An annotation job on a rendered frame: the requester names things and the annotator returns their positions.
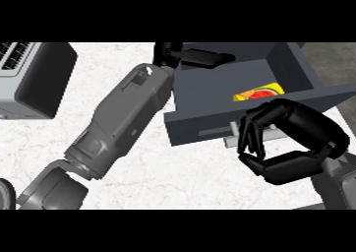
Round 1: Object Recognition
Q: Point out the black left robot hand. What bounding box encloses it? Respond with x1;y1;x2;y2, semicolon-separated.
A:
152;41;238;70

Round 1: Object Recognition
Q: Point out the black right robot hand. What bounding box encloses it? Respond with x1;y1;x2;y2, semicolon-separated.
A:
235;97;353;187

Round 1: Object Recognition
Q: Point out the dark grey open drawer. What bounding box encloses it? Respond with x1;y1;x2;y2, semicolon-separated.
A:
172;41;316;114

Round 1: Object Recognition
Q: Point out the dark grey drawer front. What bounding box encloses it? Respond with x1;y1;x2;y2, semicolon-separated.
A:
163;83;356;148

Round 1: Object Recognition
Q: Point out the yellow fruit-print pack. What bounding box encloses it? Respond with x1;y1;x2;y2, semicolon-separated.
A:
232;82;287;103

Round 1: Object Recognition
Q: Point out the grey toaster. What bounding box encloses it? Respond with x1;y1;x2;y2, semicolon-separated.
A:
0;41;80;120

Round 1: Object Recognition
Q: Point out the dark grey round object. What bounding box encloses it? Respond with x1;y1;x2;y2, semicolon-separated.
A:
0;176;18;211

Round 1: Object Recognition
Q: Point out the pale grey drawer handle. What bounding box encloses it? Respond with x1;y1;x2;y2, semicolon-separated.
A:
223;120;285;149

